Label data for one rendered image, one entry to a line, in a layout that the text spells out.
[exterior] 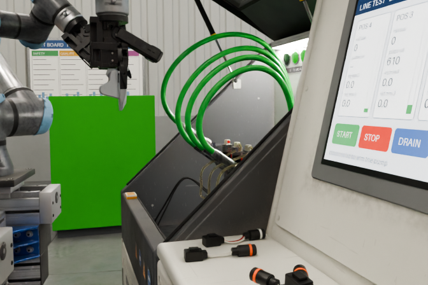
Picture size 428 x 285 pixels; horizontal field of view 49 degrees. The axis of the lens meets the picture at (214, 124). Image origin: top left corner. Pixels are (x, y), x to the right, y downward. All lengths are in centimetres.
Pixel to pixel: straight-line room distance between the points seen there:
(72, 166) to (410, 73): 395
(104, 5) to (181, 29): 665
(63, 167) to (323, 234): 379
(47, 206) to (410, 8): 106
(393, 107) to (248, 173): 36
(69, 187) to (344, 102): 384
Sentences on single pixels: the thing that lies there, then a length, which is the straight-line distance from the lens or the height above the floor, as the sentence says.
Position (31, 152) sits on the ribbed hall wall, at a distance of 788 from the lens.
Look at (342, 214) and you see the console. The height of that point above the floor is 107.
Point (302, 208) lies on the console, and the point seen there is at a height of 105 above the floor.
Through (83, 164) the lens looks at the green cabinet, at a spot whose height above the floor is 67.
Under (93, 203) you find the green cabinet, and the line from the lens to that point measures 449.
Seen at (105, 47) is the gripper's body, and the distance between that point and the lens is 106.
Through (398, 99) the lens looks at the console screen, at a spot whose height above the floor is 124.
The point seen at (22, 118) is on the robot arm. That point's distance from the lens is 148.
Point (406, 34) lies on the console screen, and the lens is 71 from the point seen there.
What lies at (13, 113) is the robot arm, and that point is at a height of 121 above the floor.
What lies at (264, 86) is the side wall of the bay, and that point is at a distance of 165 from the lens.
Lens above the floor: 125
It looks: 3 degrees down
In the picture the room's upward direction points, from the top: 1 degrees counter-clockwise
